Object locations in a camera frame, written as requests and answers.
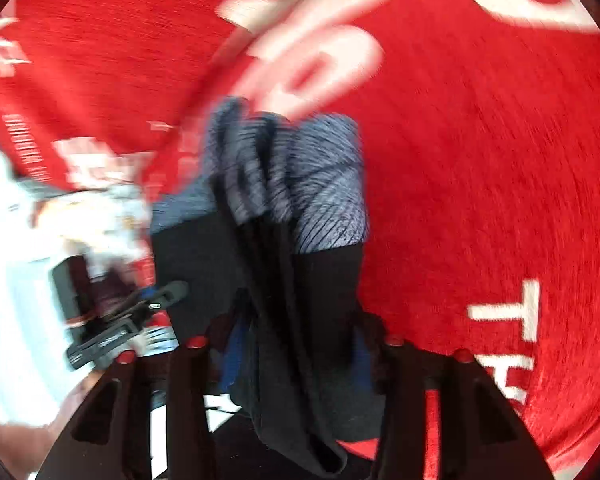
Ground black pants with grey stripes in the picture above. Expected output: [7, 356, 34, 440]
[149, 96, 384, 479]

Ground person's left hand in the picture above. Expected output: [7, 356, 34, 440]
[0, 370, 102, 479]

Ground pile of light floral clothes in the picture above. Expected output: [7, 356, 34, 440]
[32, 184, 151, 282]

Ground red wedding quilt at back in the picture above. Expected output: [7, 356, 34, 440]
[0, 0, 306, 190]

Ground red wedding blanket on bed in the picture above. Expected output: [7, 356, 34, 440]
[158, 0, 600, 470]

